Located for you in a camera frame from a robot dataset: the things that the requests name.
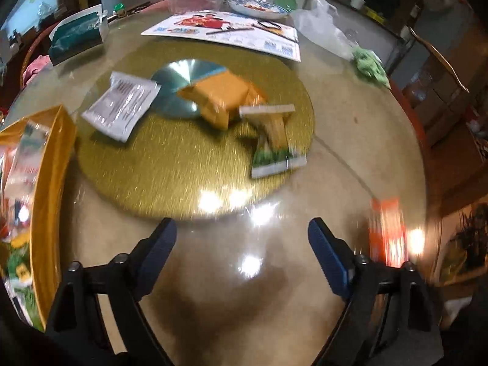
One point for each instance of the pile of assorted snack packets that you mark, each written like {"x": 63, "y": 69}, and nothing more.
{"x": 21, "y": 183}

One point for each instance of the green cloth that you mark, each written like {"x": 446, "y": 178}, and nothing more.
{"x": 369, "y": 64}

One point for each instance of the small white cup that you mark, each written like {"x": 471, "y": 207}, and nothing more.
{"x": 358, "y": 2}

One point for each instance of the beige and green snack packet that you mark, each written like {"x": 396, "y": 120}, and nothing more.
{"x": 274, "y": 137}

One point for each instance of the silver round disc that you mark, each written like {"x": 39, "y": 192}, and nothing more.
{"x": 175, "y": 84}

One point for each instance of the orange and white snack packet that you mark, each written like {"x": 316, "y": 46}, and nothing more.
{"x": 387, "y": 232}

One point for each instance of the gold glitter turntable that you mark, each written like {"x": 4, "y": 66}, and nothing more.
{"x": 171, "y": 171}

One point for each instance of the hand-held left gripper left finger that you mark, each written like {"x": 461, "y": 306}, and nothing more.
{"x": 160, "y": 246}

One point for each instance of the chopsticks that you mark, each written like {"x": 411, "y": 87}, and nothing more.
{"x": 244, "y": 27}

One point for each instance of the blue patterned plate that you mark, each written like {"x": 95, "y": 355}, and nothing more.
{"x": 259, "y": 7}

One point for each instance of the printed flyer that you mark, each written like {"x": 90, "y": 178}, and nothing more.
{"x": 228, "y": 34}

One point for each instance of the white box with yellow tape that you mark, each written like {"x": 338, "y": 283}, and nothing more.
{"x": 53, "y": 183}

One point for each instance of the pink cloth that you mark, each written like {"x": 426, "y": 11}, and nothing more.
{"x": 36, "y": 70}

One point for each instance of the white plastic bag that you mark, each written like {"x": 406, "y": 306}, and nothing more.
{"x": 322, "y": 26}

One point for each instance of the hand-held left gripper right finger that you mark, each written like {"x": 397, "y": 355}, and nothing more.
{"x": 327, "y": 255}

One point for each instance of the teal tissue pack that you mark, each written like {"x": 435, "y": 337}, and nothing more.
{"x": 76, "y": 38}

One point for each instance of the clear plastic bowl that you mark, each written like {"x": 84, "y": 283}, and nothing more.
{"x": 194, "y": 0}

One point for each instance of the white printed sachet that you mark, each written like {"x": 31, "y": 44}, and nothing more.
{"x": 120, "y": 106}

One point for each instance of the green capped small jar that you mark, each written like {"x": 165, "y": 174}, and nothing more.
{"x": 119, "y": 9}

